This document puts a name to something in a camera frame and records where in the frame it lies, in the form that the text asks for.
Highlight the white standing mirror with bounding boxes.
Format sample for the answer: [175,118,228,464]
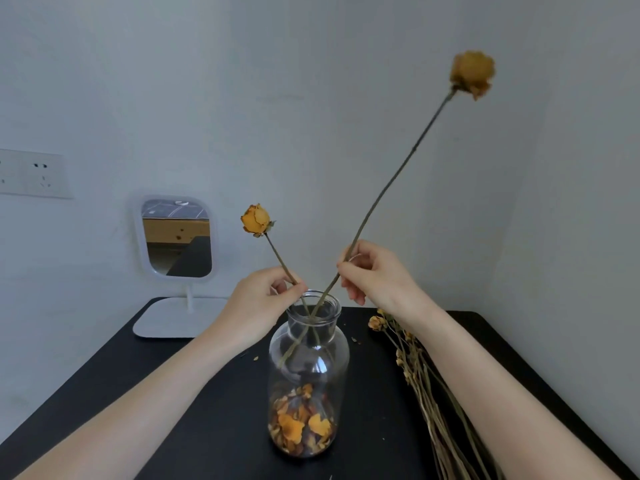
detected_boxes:
[132,194,231,339]

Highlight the person's left forearm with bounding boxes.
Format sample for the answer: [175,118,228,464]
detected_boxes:
[15,322,251,480]

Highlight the short dried yellow rose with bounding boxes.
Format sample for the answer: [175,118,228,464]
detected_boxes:
[240,204,321,345]

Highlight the person's right forearm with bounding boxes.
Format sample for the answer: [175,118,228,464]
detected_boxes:
[407,302,621,480]

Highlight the white wall socket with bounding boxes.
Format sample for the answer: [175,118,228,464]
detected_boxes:
[0,149,74,199]

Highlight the person's left hand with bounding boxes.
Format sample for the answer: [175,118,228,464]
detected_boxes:
[214,266,309,349]

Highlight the long dried yellow rose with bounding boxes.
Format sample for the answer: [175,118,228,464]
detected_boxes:
[276,51,496,368]

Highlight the clear glass vase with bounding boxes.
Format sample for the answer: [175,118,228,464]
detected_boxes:
[267,290,350,459]

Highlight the person's right hand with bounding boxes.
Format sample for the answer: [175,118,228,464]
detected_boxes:
[336,240,435,329]

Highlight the pile of dried yellow petals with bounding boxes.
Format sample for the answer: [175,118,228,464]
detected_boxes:
[268,384,337,457]

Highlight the bundle of dried flower stems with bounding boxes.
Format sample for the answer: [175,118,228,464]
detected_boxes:
[368,309,506,480]

